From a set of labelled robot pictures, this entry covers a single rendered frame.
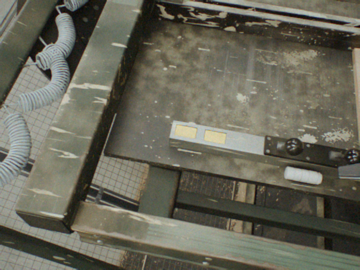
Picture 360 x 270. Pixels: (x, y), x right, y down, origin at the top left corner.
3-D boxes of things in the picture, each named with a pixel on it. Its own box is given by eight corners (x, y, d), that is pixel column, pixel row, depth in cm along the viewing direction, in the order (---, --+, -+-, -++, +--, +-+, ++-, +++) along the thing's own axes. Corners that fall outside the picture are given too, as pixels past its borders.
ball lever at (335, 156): (339, 165, 83) (366, 169, 69) (323, 163, 83) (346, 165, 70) (342, 149, 83) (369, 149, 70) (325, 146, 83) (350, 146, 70)
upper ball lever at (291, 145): (287, 156, 84) (304, 158, 70) (271, 153, 84) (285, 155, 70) (290, 140, 84) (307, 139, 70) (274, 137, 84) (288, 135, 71)
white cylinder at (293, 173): (283, 180, 84) (317, 187, 83) (287, 175, 81) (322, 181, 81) (284, 169, 85) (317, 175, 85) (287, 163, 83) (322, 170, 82)
